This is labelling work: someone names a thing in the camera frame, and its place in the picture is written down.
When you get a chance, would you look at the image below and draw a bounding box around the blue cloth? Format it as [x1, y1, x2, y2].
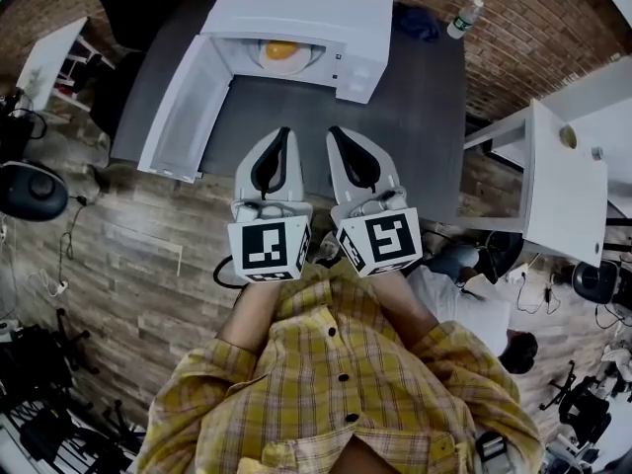
[394, 2, 440, 43]

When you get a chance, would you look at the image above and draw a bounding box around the black folded chair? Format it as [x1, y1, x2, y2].
[0, 308, 100, 407]

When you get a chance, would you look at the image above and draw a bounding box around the black high-back chair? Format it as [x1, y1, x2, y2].
[88, 0, 164, 137]

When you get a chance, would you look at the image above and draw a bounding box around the black charger cable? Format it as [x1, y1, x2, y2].
[515, 264, 565, 315]

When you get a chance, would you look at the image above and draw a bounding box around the white microwave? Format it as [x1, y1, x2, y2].
[136, 0, 395, 183]

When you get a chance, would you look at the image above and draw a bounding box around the person's right forearm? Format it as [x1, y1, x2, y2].
[372, 270, 439, 348]

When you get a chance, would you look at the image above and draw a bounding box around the orange round bun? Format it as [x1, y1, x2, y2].
[265, 39, 300, 61]

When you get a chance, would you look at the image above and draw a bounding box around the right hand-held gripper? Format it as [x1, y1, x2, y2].
[325, 125, 423, 278]

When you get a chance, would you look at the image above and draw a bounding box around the dark grey table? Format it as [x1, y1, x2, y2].
[109, 0, 468, 222]

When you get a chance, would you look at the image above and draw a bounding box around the green label water bottle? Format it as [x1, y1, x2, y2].
[446, 0, 486, 40]

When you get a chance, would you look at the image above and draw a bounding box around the yellow plaid shirt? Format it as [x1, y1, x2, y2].
[140, 259, 544, 474]

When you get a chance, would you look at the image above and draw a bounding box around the black round device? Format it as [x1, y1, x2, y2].
[572, 260, 618, 305]

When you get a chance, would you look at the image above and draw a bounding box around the black swivel chair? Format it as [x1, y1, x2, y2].
[486, 229, 524, 285]

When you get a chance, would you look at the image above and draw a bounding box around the black chair base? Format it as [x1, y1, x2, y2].
[540, 360, 618, 443]

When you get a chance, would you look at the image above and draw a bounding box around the black floor cable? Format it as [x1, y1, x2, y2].
[59, 197, 88, 262]

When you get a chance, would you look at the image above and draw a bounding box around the grey strap buckle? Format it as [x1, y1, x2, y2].
[474, 431, 513, 474]

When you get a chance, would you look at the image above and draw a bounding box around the grey machine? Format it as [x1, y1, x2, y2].
[542, 434, 609, 474]

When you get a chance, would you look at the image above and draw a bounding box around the white desk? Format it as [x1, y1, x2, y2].
[540, 56, 632, 216]

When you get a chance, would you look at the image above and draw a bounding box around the black office chair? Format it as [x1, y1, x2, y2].
[0, 162, 69, 222]

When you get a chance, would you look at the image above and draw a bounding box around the white side table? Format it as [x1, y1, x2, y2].
[17, 17, 118, 114]

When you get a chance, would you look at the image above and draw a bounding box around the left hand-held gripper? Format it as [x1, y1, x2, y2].
[226, 126, 314, 284]

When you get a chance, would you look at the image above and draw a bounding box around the person's left forearm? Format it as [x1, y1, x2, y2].
[216, 281, 282, 355]

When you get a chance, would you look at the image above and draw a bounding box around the white plate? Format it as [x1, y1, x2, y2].
[257, 39, 326, 74]

